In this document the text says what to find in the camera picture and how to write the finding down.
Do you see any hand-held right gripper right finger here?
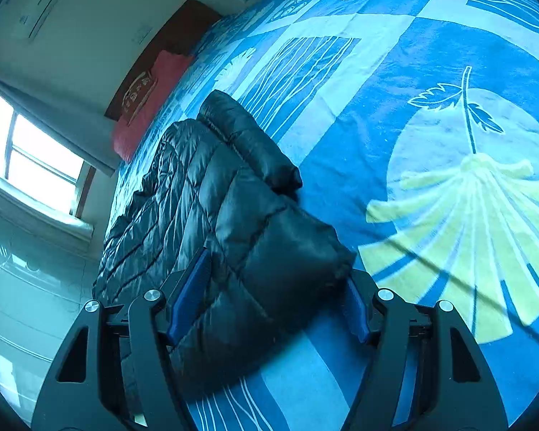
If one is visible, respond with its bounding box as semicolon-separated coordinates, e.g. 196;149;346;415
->
341;269;509;431

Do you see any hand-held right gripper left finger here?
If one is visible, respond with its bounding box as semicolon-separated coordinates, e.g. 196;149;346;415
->
31;247;214;431

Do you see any black puffer jacket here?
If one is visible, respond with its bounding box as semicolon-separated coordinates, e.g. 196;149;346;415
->
92;90;358;414

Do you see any wooden window sill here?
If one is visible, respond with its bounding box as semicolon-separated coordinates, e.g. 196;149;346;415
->
74;164;97;221

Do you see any white wardrobe with circle pattern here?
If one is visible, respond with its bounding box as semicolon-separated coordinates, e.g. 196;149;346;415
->
0;211;95;423

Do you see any red pillow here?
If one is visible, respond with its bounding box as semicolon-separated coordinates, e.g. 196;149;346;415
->
112;50;196;163

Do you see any brown printed cushion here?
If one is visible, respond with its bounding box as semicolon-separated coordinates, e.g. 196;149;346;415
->
121;71;159;126

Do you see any bed with blue patterned sheet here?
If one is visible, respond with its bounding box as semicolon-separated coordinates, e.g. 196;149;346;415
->
103;0;539;431

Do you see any dark wooden headboard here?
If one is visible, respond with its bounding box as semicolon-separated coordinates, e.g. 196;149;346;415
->
104;0;223;122

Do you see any window with white frame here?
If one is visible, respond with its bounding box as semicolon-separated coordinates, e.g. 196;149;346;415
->
0;85;95;218

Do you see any white wall air conditioner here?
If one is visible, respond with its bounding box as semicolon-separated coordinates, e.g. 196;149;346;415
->
11;0;91;41

